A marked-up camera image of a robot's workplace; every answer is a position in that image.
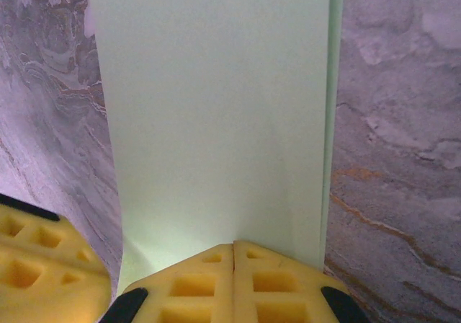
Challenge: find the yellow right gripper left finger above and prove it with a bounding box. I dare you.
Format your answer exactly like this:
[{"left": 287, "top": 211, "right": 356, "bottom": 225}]
[{"left": 102, "top": 242, "right": 236, "bottom": 323}]

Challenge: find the light green paper sheet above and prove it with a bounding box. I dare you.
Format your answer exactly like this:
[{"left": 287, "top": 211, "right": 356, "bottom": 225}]
[{"left": 87, "top": 0, "right": 342, "bottom": 291}]

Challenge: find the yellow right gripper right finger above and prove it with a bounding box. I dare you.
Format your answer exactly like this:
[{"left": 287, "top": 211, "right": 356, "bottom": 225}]
[{"left": 233, "top": 239, "right": 370, "bottom": 323}]

